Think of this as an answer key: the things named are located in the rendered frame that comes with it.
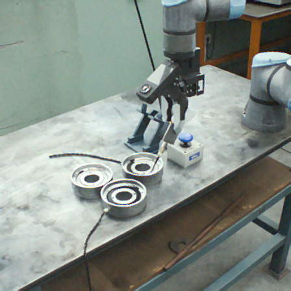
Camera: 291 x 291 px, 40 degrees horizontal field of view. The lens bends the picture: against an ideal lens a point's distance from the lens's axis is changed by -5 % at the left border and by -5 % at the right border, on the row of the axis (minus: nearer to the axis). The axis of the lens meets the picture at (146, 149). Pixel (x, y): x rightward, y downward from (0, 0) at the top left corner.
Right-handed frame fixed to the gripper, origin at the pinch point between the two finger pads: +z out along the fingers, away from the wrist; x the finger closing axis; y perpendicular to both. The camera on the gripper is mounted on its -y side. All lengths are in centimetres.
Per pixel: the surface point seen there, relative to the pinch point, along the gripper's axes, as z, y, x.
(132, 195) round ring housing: 10.4, -15.3, -4.3
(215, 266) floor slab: 93, 42, 17
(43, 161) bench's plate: 13.1, -24.3, 26.3
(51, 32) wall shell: 18, 44, 166
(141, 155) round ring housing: 9.8, -4.1, 7.4
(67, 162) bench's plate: 13.1, -18.9, 21.7
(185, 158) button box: 10.1, 4.2, -0.7
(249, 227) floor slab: 93, 74, 25
